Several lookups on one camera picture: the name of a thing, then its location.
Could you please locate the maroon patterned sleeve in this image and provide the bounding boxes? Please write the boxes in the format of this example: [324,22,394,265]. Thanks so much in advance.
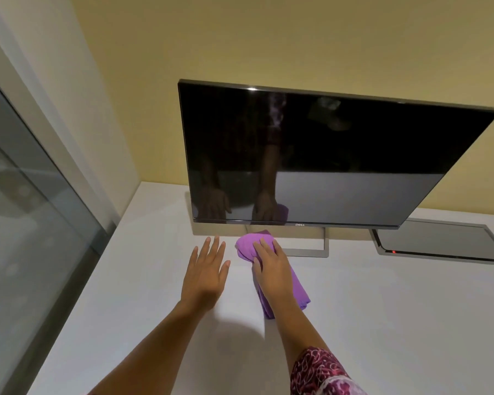
[290,346,368,395]

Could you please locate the black flat computer monitor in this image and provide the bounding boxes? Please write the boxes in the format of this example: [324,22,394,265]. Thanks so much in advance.
[178,79,494,230]

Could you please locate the silver desk cable hatch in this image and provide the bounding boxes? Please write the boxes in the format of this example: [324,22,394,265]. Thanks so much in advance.
[370,218,494,266]

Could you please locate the silver monitor stand base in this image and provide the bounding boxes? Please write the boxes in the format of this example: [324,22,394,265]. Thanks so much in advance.
[191,224,329,259]

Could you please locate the person's left hand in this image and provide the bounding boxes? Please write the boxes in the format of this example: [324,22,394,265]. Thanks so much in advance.
[181,237,231,312]

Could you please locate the purple cleaning cloth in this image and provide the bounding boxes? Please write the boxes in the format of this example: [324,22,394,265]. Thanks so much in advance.
[235,230,311,321]

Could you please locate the person's right hand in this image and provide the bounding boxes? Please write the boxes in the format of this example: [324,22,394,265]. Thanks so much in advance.
[251,238,304,315]

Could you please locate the person's left forearm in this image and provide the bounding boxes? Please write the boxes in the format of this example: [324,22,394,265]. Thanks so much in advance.
[87,299,215,395]

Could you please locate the person's right forearm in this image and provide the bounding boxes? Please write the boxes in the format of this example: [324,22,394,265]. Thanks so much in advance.
[270,302,340,368]

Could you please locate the glass window pane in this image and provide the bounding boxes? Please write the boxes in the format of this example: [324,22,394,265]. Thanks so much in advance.
[0,66,117,395]

